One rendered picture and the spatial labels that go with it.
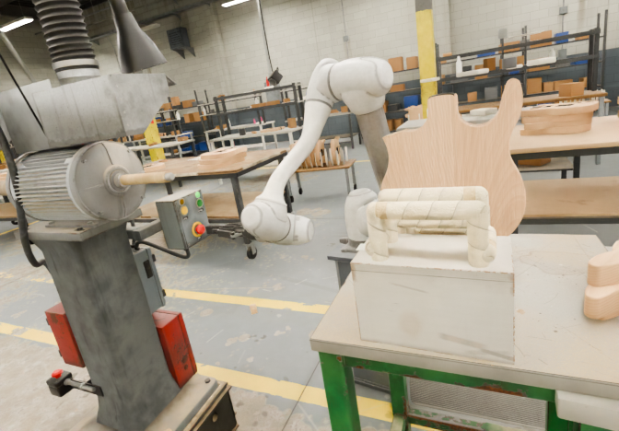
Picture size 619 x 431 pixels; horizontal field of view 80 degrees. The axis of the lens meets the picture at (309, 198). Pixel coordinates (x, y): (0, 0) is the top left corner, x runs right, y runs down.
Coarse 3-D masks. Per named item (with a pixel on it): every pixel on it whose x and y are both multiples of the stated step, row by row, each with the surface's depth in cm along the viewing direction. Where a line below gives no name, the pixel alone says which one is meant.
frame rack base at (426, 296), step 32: (416, 256) 67; (448, 256) 65; (512, 256) 62; (384, 288) 67; (416, 288) 64; (448, 288) 62; (480, 288) 60; (512, 288) 57; (384, 320) 69; (416, 320) 66; (448, 320) 64; (480, 320) 61; (512, 320) 59; (448, 352) 66; (480, 352) 63; (512, 352) 61
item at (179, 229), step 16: (176, 192) 148; (192, 192) 144; (160, 208) 139; (176, 208) 136; (192, 208) 143; (176, 224) 138; (192, 224) 143; (208, 224) 152; (144, 240) 145; (176, 240) 141; (192, 240) 143; (176, 256) 147
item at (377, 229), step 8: (368, 216) 66; (376, 216) 65; (368, 224) 66; (376, 224) 65; (384, 224) 66; (368, 232) 67; (376, 232) 66; (384, 232) 66; (376, 240) 66; (384, 240) 66; (376, 248) 67; (384, 248) 67; (376, 256) 67; (384, 256) 67
